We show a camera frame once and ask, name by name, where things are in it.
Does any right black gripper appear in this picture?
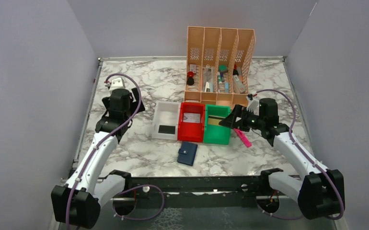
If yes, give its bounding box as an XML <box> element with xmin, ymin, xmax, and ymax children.
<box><xmin>219</xmin><ymin>104</ymin><xmax>265</xmax><ymax>132</ymax></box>

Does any white plastic bin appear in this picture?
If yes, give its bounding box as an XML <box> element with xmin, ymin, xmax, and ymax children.
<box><xmin>151</xmin><ymin>101</ymin><xmax>181</xmax><ymax>140</ymax></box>

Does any navy blue card holder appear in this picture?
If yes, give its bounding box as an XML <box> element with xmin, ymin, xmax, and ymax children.
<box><xmin>177</xmin><ymin>141</ymin><xmax>198</xmax><ymax>166</ymax></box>

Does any peach file organizer rack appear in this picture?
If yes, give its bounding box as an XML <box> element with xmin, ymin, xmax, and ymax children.
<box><xmin>184</xmin><ymin>26</ymin><xmax>256</xmax><ymax>107</ymax></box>

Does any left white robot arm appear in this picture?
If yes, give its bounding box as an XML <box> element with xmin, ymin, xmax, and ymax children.
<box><xmin>51</xmin><ymin>88</ymin><xmax>145</xmax><ymax>229</ymax></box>

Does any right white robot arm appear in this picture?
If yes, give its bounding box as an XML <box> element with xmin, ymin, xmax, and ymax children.
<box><xmin>219</xmin><ymin>98</ymin><xmax>345</xmax><ymax>219</ymax></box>

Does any gold card in green bin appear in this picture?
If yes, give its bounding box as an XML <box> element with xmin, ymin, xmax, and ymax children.
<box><xmin>208</xmin><ymin>117</ymin><xmax>223</xmax><ymax>126</ymax></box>

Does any black card in white bin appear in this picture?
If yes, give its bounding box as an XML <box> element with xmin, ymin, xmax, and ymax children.
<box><xmin>158</xmin><ymin>125</ymin><xmax>176</xmax><ymax>135</ymax></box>

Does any silver card in red bin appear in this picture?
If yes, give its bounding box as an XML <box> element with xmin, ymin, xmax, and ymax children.
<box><xmin>183</xmin><ymin>113</ymin><xmax>201</xmax><ymax>123</ymax></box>

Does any pink highlighter pen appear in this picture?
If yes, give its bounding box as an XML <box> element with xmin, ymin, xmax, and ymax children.
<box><xmin>234</xmin><ymin>129</ymin><xmax>252</xmax><ymax>148</ymax></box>

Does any green plastic bin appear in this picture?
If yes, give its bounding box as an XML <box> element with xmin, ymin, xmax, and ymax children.
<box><xmin>203</xmin><ymin>104</ymin><xmax>231</xmax><ymax>145</ymax></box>

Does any grey stapler in rack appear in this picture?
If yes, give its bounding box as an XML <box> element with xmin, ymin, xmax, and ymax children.
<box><xmin>232</xmin><ymin>66</ymin><xmax>247</xmax><ymax>94</ymax></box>

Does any red plastic bin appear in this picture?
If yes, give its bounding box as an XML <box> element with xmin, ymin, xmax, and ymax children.
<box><xmin>177</xmin><ymin>102</ymin><xmax>206</xmax><ymax>142</ymax></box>

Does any red black stamp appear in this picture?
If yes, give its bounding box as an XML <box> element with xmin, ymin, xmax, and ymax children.
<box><xmin>186</xmin><ymin>71</ymin><xmax>195</xmax><ymax>86</ymax></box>

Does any green cap item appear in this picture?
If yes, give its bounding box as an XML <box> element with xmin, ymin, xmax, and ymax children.
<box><xmin>218</xmin><ymin>65</ymin><xmax>228</xmax><ymax>73</ymax></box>

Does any clear pen pack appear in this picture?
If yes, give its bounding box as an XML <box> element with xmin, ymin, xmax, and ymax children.
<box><xmin>203</xmin><ymin>65</ymin><xmax>213</xmax><ymax>92</ymax></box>

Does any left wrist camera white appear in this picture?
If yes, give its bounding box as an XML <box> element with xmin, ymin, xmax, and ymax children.
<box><xmin>104</xmin><ymin>77</ymin><xmax>125</xmax><ymax>91</ymax></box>

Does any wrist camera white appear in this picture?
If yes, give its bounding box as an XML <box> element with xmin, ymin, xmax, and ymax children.
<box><xmin>104</xmin><ymin>77</ymin><xmax>125</xmax><ymax>91</ymax></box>
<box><xmin>246</xmin><ymin>93</ymin><xmax>259</xmax><ymax>112</ymax></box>

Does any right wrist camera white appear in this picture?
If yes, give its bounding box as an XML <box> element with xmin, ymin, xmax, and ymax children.
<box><xmin>246</xmin><ymin>93</ymin><xmax>259</xmax><ymax>112</ymax></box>

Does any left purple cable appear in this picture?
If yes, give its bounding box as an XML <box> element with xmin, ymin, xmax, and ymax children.
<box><xmin>65</xmin><ymin>73</ymin><xmax>143</xmax><ymax>230</ymax></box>

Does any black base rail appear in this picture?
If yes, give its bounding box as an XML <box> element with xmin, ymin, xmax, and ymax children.
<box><xmin>108</xmin><ymin>176</ymin><xmax>272</xmax><ymax>213</ymax></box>

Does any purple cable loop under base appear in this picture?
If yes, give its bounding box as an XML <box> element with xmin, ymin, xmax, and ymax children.
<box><xmin>112</xmin><ymin>184</ymin><xmax>165</xmax><ymax>221</ymax></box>

